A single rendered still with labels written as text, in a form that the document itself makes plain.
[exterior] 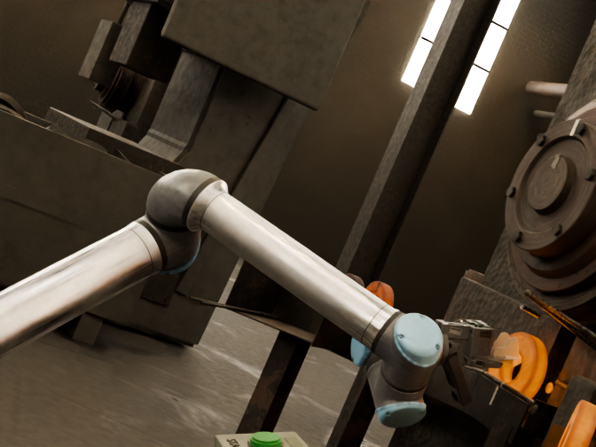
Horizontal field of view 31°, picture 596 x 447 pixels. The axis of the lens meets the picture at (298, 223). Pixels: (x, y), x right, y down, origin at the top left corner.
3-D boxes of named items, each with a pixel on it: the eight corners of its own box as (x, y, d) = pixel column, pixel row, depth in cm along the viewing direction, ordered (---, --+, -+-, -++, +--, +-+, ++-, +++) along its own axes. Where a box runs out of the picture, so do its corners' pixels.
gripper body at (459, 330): (501, 330, 211) (447, 326, 207) (494, 372, 212) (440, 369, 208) (482, 320, 218) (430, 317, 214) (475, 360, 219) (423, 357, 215)
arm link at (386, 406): (388, 400, 189) (372, 345, 198) (373, 435, 198) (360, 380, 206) (437, 397, 192) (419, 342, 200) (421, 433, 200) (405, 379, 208)
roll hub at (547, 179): (504, 244, 225) (557, 122, 224) (580, 271, 199) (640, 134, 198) (483, 234, 223) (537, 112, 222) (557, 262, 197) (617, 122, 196)
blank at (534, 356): (514, 331, 227) (502, 325, 226) (559, 342, 212) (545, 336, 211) (489, 399, 225) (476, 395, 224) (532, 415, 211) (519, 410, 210)
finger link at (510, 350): (537, 340, 215) (497, 337, 212) (532, 368, 216) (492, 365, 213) (529, 335, 218) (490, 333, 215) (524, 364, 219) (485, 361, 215)
